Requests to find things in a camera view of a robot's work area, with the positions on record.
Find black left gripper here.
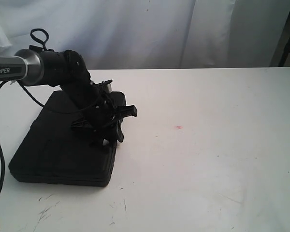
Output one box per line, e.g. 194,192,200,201
71,93,137,147

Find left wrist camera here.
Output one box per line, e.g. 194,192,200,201
96,79,113,93

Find black plastic tool case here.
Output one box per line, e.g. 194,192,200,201
8,90,128,188

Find white backdrop curtain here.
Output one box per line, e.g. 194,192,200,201
0,0,290,69

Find left silver black robot arm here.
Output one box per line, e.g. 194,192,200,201
0,49,137,144

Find black stand pole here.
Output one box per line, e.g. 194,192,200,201
279,0,290,67

